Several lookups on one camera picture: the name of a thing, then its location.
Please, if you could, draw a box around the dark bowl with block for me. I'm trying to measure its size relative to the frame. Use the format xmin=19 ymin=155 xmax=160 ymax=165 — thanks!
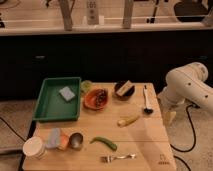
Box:
xmin=114 ymin=81 xmax=135 ymax=100

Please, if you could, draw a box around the white cylindrical container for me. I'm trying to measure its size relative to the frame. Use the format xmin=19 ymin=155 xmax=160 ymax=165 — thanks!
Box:
xmin=23 ymin=136 xmax=45 ymax=158

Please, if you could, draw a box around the silver fork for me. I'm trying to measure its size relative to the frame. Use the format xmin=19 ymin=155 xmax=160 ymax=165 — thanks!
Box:
xmin=100 ymin=154 xmax=136 ymax=163

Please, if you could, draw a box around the small metal cup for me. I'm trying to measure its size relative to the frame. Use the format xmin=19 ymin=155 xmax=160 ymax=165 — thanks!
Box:
xmin=69 ymin=133 xmax=83 ymax=150

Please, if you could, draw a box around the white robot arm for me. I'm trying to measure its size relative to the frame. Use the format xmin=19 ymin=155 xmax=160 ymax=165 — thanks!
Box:
xmin=157 ymin=62 xmax=213 ymax=126

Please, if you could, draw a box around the yellow banana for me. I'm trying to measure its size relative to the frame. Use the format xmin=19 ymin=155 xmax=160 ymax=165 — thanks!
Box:
xmin=117 ymin=115 xmax=140 ymax=127

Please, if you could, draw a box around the orange bowl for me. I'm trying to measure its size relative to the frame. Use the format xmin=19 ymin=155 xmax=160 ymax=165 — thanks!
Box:
xmin=83 ymin=89 xmax=108 ymax=110

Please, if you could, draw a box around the orange object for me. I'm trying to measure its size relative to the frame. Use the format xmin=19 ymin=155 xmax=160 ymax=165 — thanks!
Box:
xmin=58 ymin=134 xmax=69 ymax=150

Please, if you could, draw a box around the black cable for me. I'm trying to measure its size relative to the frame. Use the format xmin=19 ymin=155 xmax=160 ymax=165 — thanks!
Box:
xmin=169 ymin=104 xmax=201 ymax=171

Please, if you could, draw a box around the green pepper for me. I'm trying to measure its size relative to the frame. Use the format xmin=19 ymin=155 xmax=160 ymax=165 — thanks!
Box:
xmin=90 ymin=137 xmax=118 ymax=151

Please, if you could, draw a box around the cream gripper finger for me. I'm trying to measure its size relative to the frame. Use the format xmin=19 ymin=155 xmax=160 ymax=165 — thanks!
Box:
xmin=165 ymin=111 xmax=176 ymax=126

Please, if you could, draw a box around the blue grey cloth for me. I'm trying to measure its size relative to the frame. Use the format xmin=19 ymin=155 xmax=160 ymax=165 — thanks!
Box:
xmin=45 ymin=128 xmax=61 ymax=149

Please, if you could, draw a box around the light blue sponge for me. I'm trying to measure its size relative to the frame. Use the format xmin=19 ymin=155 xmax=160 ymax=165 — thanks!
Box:
xmin=59 ymin=87 xmax=75 ymax=101

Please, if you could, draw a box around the green plastic tray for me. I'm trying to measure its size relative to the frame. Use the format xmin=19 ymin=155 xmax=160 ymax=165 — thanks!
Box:
xmin=33 ymin=77 xmax=81 ymax=122

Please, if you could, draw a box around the green lime cup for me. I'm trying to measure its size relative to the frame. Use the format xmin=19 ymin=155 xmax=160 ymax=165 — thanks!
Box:
xmin=81 ymin=80 xmax=92 ymax=94

